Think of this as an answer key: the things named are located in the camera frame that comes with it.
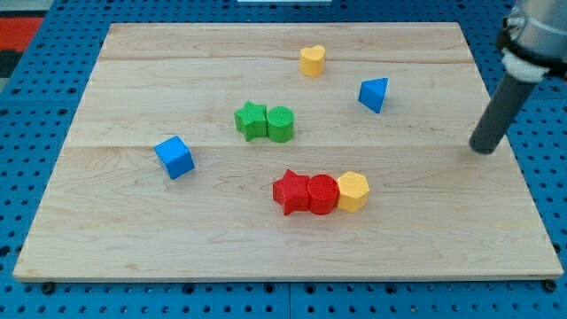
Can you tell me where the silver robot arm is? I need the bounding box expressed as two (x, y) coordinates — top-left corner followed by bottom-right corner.
(496, 0), (566, 83)

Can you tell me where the yellow hexagon block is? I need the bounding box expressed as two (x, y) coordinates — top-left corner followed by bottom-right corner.
(337, 171), (370, 213)

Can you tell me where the yellow heart block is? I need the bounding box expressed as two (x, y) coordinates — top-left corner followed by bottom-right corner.
(299, 44), (326, 77)

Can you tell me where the wooden board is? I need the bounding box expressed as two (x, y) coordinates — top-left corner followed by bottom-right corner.
(13, 22), (563, 283)

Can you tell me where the red star block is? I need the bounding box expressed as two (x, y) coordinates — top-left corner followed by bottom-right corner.
(272, 169), (310, 215)

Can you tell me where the green cylinder block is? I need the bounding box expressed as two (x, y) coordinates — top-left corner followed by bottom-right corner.
(267, 106), (295, 143)

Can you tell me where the green star block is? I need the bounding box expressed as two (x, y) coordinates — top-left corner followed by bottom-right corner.
(234, 101), (268, 141)

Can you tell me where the red cylinder block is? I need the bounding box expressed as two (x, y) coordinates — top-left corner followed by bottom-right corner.
(307, 175), (339, 215)

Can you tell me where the blue cube block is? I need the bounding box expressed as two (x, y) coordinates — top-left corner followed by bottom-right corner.
(153, 136), (195, 180)

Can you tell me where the blue triangle block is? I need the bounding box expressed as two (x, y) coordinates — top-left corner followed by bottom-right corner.
(358, 78), (389, 113)

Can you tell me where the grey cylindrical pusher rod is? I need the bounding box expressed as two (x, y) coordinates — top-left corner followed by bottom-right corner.
(469, 73), (537, 154)

